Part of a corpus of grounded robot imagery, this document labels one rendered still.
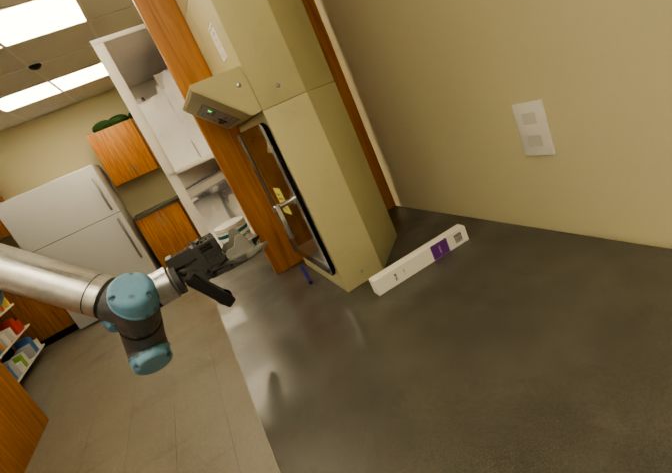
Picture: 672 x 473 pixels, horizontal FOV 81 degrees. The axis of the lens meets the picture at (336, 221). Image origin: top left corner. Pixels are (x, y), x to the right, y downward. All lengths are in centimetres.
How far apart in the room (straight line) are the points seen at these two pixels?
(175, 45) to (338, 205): 65
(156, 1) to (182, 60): 16
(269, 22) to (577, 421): 85
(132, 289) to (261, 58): 52
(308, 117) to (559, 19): 50
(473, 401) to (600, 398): 15
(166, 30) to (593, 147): 107
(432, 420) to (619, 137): 55
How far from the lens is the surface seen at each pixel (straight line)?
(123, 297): 74
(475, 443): 58
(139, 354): 85
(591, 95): 83
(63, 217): 589
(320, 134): 92
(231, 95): 88
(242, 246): 89
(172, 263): 91
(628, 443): 57
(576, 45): 82
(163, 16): 129
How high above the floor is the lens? 138
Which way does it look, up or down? 17 degrees down
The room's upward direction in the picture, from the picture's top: 24 degrees counter-clockwise
